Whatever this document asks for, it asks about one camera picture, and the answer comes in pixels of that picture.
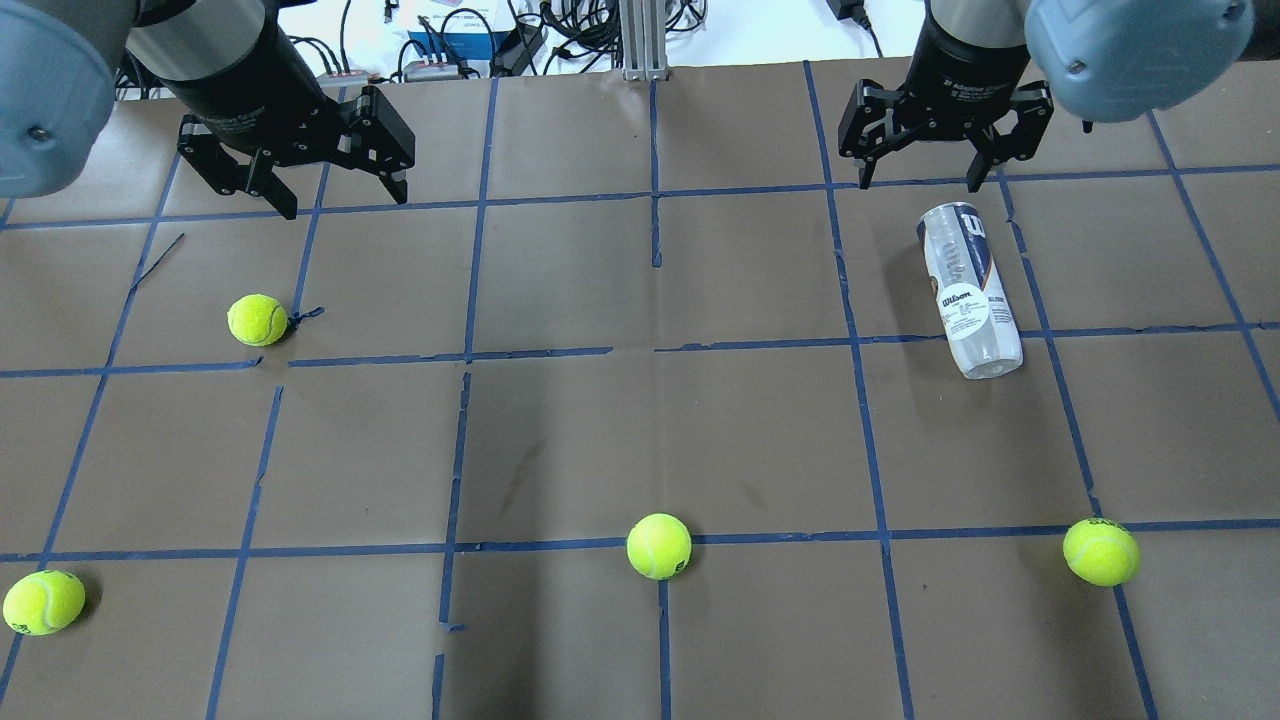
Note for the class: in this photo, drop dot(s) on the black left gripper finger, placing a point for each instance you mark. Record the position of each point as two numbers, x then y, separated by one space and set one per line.
206 153
375 139

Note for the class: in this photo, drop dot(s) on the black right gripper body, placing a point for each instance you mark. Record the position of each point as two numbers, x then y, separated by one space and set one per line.
966 66

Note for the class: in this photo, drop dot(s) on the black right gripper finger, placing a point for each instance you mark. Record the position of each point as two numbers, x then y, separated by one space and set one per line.
872 127
1032 105

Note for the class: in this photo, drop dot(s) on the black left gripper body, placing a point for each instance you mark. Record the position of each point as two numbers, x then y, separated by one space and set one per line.
243 77

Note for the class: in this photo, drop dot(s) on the clear Wilson tennis ball can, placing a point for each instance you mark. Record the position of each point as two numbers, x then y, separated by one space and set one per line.
975 312

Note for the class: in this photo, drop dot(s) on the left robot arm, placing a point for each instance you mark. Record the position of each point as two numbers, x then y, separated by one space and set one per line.
58 66

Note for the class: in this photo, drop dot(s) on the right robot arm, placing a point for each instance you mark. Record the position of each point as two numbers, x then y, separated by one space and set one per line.
1112 61

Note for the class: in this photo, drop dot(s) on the tennis ball near tape curl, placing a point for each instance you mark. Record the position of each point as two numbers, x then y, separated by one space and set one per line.
257 320

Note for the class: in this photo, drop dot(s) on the tennis ball near base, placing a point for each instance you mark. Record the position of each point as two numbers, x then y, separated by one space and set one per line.
1101 552
44 602

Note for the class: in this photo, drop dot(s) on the tennis ball at table centre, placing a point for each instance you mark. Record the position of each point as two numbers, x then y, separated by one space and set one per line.
659 546

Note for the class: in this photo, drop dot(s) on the grey usb hub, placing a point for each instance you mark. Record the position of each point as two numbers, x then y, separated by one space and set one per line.
343 79
422 70

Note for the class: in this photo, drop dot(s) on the black adapter top right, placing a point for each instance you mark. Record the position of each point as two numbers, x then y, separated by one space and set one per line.
857 12

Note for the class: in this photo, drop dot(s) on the blue white box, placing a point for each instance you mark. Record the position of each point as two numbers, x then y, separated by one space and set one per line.
471 29

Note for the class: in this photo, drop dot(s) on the black power adapter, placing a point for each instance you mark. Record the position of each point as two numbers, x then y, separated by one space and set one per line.
516 51

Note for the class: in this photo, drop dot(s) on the aluminium frame post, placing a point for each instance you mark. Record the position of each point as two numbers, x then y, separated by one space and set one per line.
643 37

